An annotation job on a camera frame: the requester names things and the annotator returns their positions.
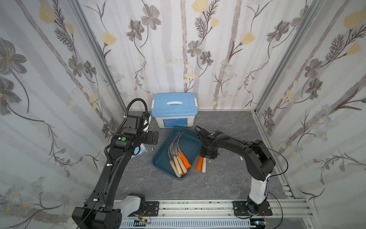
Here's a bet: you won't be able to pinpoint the teal plastic tray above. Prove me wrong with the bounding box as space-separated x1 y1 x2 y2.
152 127 201 180

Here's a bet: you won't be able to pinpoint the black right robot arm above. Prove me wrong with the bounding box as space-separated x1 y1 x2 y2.
194 126 276 215

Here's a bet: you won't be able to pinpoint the wooden handle sickle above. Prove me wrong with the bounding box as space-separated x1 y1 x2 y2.
168 142 183 178
173 136 187 177
201 157 207 173
169 140 183 178

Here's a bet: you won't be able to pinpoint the bagged blue face masks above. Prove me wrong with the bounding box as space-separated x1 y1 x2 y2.
132 144 147 157

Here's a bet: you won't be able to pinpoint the white box with blue lid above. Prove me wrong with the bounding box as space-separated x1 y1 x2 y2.
152 93 198 128

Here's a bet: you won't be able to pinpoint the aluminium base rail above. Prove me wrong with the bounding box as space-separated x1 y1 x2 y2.
79 198 315 229

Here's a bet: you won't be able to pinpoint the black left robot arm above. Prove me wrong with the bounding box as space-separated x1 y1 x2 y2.
71 98 159 229

